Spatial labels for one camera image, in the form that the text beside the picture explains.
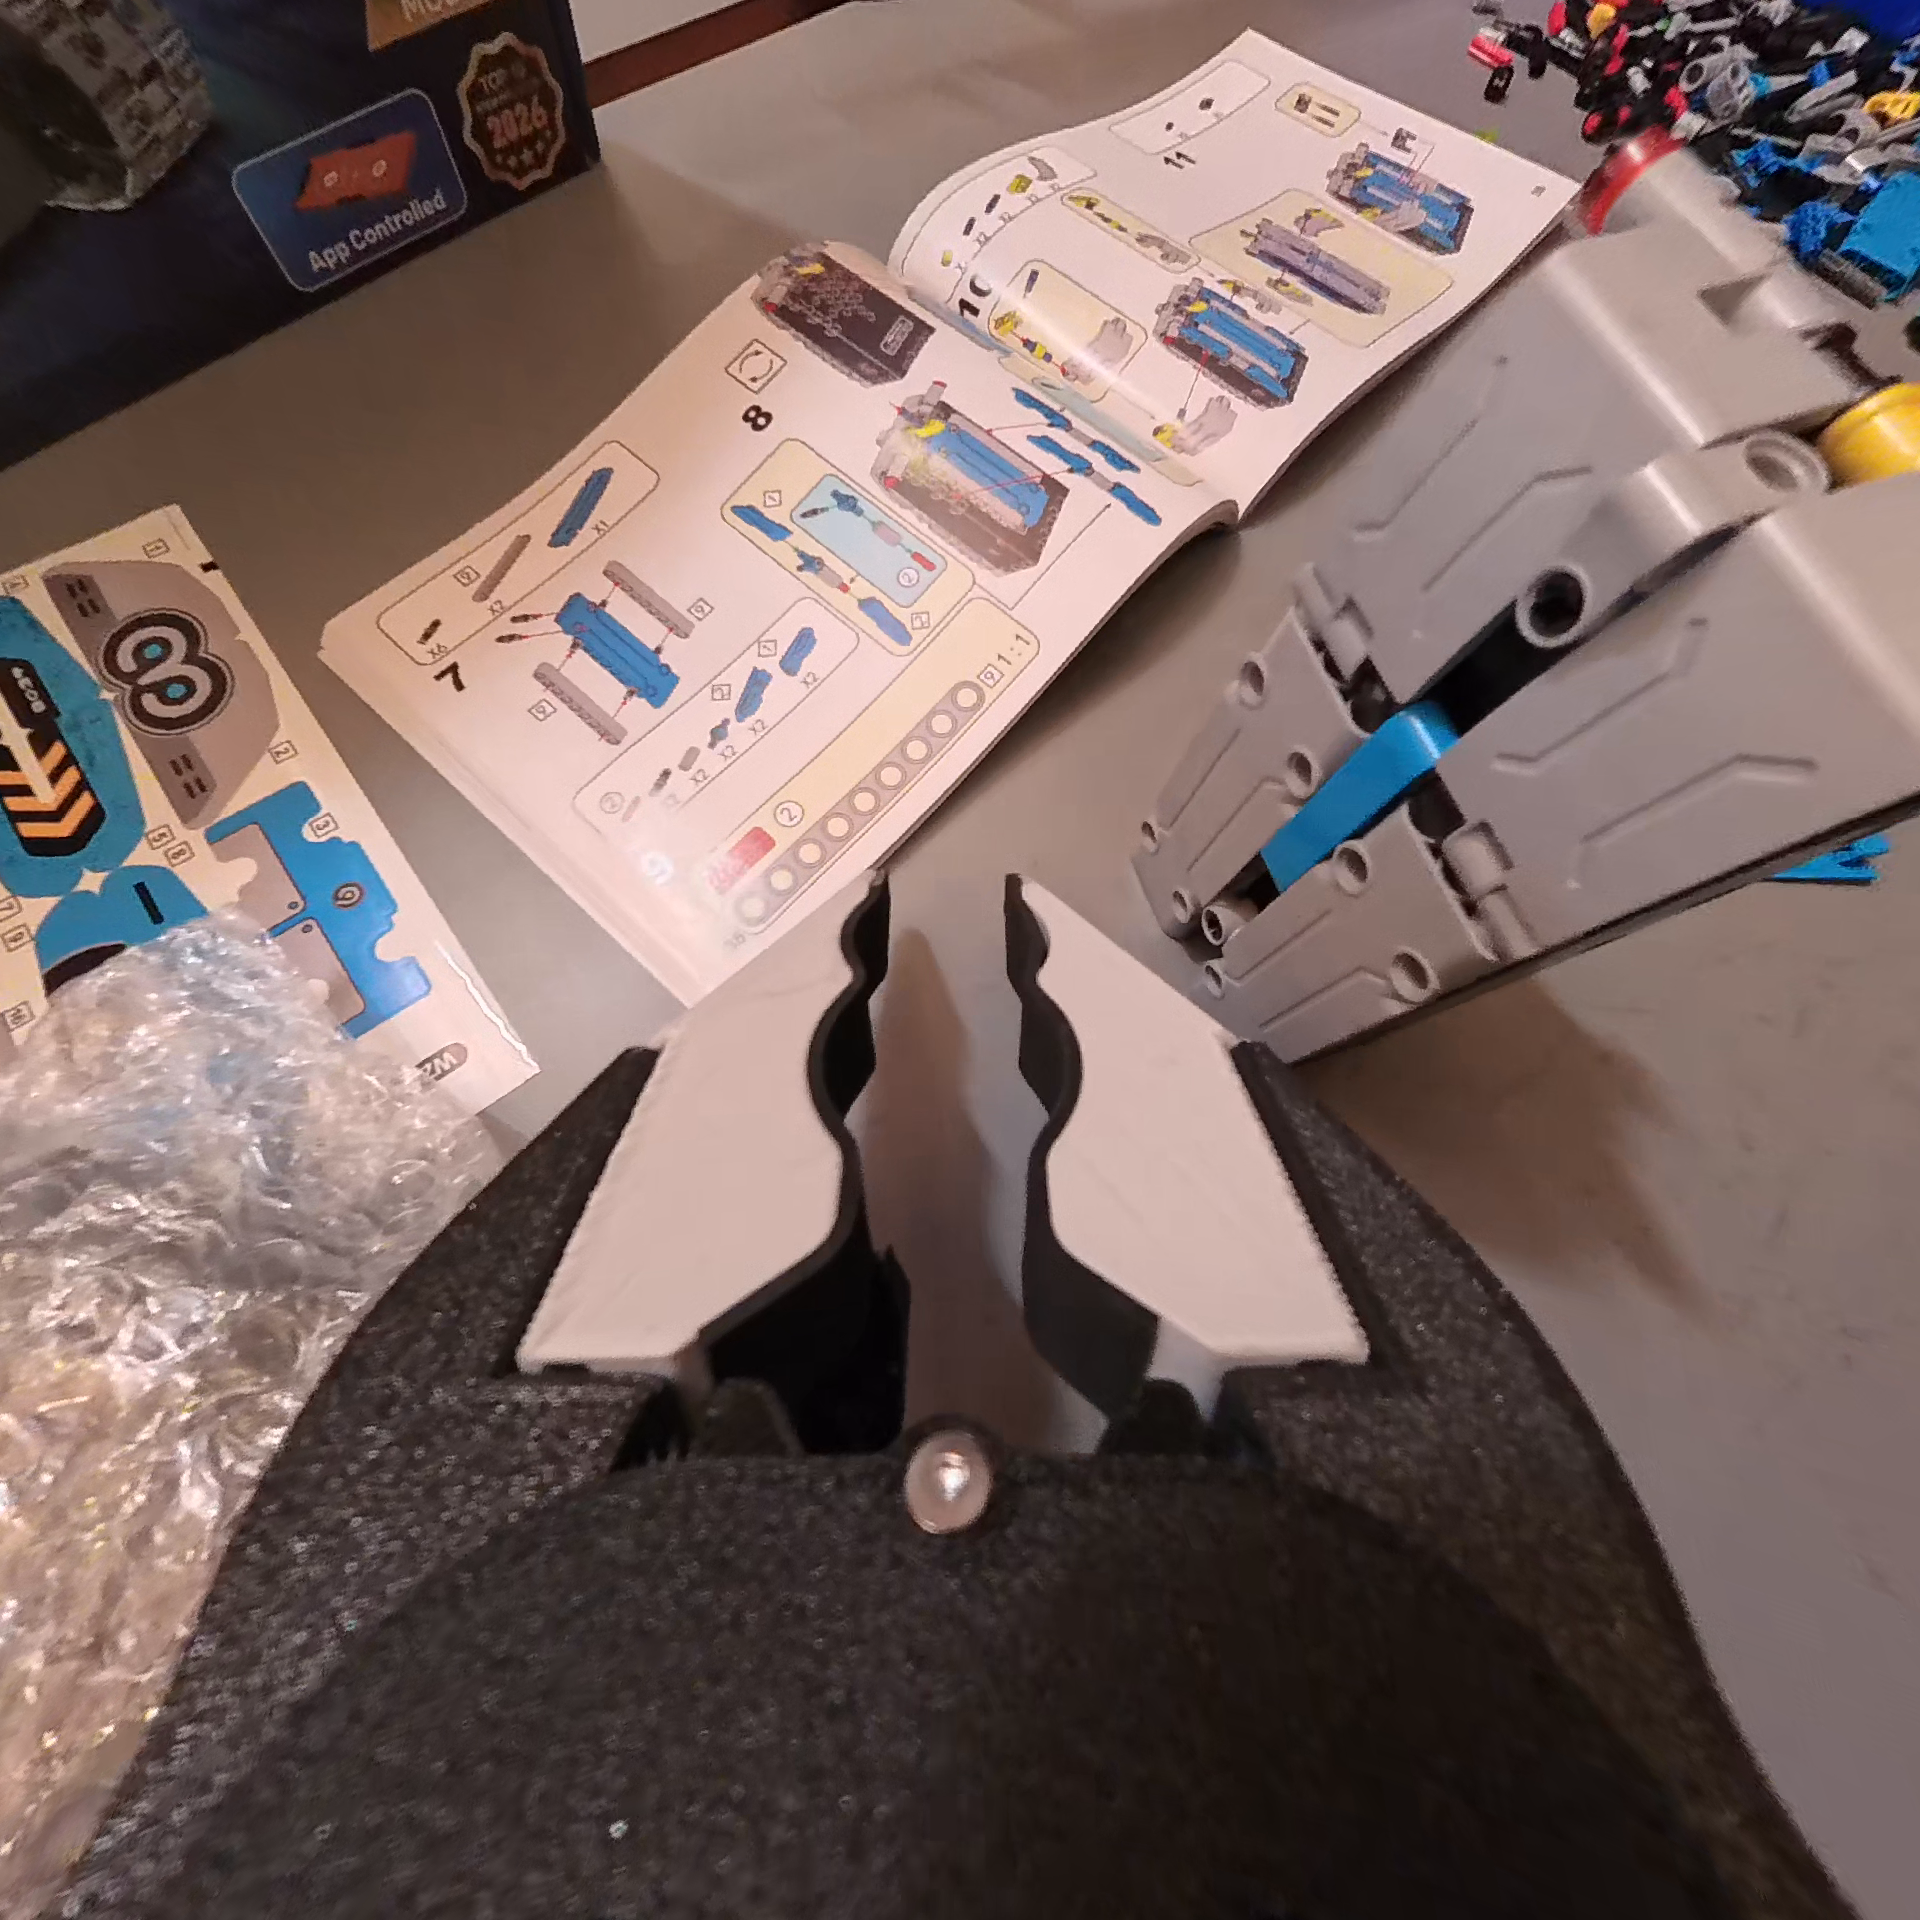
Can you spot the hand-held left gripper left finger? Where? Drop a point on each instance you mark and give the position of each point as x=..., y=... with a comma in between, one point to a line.
x=707, y=1182

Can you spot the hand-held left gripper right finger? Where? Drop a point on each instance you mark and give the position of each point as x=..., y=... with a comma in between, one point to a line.
x=1186, y=1182

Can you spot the partly built toy brick model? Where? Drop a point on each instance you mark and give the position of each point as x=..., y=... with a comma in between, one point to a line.
x=1650, y=721

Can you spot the small blue panel piece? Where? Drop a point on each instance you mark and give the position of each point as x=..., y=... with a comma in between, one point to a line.
x=1822, y=867

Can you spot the clear bubble wrap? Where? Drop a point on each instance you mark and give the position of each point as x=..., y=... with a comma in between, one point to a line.
x=149, y=1235

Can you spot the open instruction booklet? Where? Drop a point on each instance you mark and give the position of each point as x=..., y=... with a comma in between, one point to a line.
x=750, y=602

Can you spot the blue sticker sheet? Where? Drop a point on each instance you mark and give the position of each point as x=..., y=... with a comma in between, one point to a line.
x=149, y=657

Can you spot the dark toy product box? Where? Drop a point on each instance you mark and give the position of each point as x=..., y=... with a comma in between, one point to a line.
x=86, y=301

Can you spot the scatter of small pins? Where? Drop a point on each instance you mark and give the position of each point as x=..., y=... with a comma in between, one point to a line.
x=1650, y=62

